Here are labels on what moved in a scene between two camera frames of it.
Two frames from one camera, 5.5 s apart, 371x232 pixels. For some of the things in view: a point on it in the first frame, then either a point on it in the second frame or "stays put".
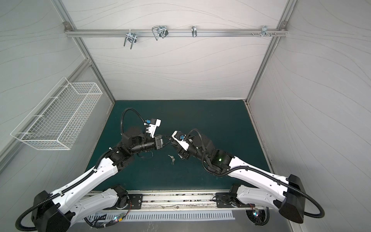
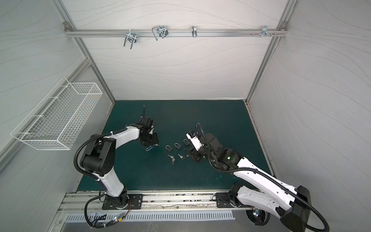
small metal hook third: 193,30 stays put
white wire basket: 57,121 stays put
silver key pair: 173,159 stays put
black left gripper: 159,142 → 155,140
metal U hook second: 159,31 stays put
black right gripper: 179,147 → 195,153
